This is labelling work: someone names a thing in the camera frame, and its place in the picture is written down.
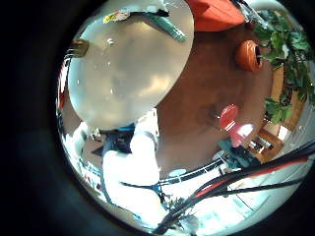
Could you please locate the green leafy indoor plant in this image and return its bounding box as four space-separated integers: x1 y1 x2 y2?
253 9 315 125

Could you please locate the round orange pouf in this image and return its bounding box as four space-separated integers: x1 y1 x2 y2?
233 39 264 73

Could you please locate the red pink chair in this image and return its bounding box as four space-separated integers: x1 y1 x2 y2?
219 103 256 148

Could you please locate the thin black cable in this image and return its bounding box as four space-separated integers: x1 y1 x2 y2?
225 176 307 199

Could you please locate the wooden shelf cabinet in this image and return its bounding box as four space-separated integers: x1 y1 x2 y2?
250 128 285 164

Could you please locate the thick black cable bundle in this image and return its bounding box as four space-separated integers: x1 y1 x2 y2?
153 140 315 236

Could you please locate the orange beanbag sofa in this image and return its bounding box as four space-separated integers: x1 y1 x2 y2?
185 0 246 32

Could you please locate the red cable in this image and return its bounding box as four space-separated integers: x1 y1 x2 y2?
193 155 310 200

